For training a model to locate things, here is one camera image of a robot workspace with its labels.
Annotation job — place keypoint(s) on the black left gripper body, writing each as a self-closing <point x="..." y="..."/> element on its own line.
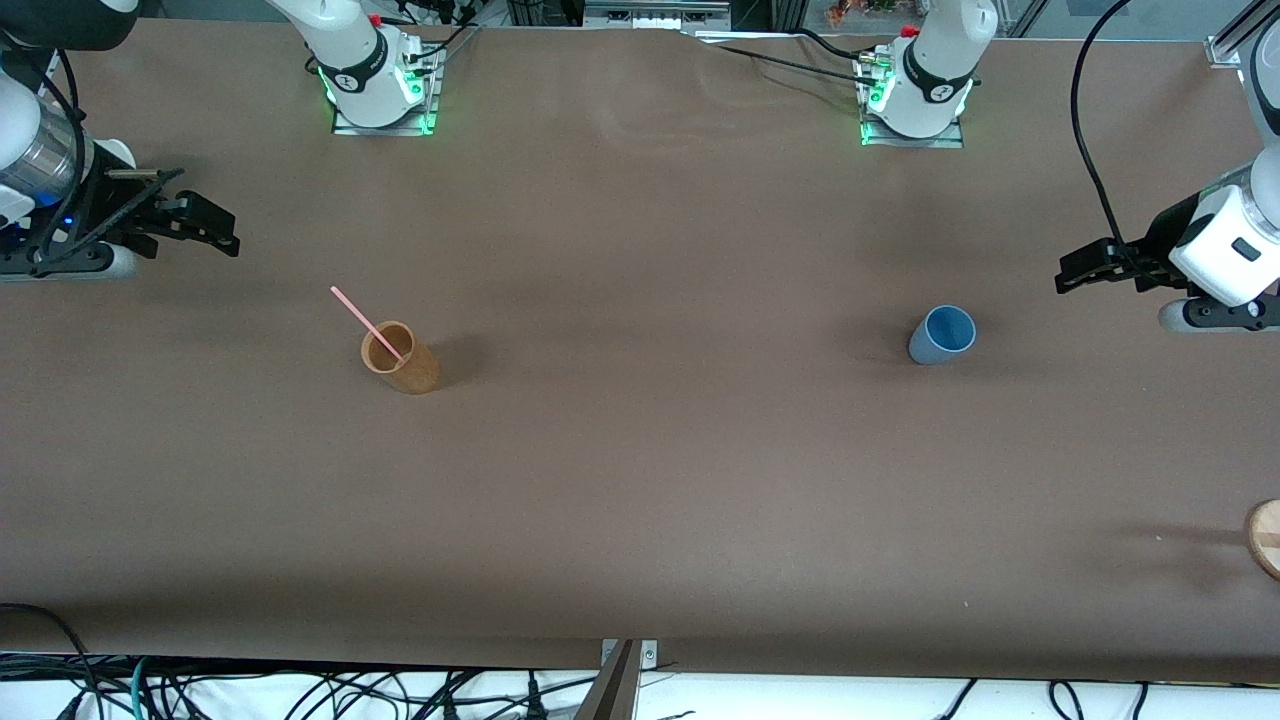
<point x="1157" y="238"/>

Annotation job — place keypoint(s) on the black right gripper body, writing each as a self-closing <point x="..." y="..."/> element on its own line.
<point x="100" y="203"/>

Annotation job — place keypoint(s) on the blue plastic cup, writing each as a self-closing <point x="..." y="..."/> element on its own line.
<point x="942" y="336"/>

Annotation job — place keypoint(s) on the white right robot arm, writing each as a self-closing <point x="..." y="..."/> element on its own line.
<point x="352" y="60"/>

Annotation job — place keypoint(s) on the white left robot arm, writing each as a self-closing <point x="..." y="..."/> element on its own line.
<point x="935" y="62"/>

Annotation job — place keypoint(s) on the bamboo cup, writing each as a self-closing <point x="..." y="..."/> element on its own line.
<point x="402" y="362"/>

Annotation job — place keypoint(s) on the pink straw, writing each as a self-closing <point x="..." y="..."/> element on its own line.
<point x="360" y="315"/>

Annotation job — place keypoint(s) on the round wooden board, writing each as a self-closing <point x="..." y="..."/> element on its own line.
<point x="1266" y="538"/>

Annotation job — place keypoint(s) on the grey equipment box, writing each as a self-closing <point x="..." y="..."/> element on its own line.
<point x="655" y="14"/>

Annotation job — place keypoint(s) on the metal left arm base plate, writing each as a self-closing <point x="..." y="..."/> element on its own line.
<point x="945" y="138"/>

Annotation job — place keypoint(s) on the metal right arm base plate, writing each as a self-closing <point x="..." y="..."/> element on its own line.
<point x="385" y="126"/>

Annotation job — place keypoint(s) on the aluminium frame profile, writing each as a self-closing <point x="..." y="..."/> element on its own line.
<point x="1235" y="45"/>

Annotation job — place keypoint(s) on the metal table edge bracket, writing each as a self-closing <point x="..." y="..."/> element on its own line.
<point x="648" y="654"/>

